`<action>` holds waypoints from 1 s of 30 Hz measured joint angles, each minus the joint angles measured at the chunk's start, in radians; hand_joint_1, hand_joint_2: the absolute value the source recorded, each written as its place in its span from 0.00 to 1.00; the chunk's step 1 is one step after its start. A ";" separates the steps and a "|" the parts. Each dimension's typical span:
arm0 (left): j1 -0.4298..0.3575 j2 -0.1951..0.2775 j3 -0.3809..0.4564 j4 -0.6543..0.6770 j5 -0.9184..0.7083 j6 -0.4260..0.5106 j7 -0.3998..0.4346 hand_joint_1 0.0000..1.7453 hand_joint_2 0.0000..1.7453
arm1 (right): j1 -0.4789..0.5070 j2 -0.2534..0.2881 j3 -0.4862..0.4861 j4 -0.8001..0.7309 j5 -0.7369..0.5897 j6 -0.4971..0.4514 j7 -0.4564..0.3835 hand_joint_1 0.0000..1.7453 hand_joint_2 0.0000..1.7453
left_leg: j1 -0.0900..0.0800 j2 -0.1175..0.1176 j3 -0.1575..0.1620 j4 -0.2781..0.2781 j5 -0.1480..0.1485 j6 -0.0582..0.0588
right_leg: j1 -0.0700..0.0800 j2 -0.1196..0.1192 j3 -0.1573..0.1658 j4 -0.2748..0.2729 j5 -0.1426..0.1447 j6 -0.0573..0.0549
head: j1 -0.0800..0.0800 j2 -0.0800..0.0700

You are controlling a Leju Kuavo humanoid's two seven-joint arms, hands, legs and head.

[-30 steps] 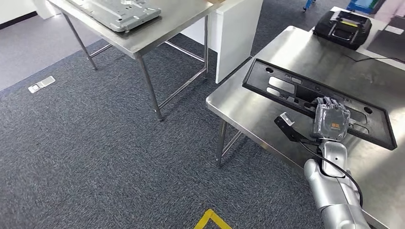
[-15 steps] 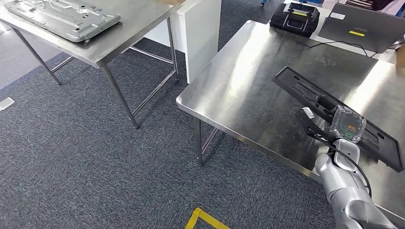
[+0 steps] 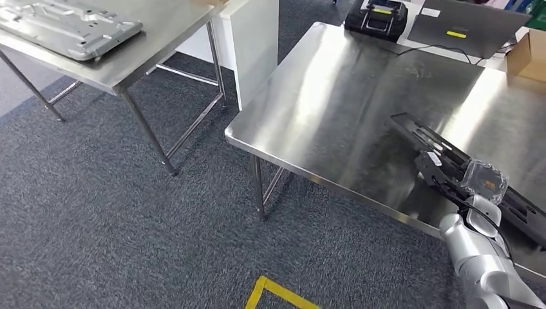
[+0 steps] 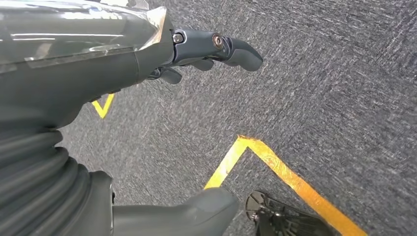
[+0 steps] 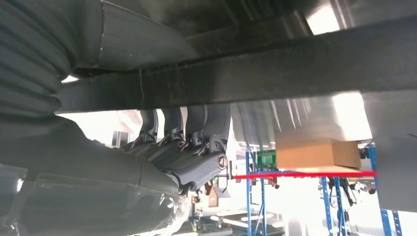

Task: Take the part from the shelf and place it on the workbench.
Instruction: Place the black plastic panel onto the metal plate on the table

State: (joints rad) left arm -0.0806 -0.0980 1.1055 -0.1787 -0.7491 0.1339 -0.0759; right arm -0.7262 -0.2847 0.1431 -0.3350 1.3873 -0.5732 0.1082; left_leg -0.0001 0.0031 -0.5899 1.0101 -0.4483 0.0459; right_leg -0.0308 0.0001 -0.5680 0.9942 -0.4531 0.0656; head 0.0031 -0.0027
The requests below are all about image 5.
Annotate red barrier belt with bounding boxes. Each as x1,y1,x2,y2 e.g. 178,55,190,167
233,171,378,180

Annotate brown cardboard box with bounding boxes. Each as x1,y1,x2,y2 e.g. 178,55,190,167
275,140,362,173

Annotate blue metal shelf rack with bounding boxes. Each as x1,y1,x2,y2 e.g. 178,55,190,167
244,147,403,236

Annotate green plastic crate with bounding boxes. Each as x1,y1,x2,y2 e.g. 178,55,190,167
256,150,277,169

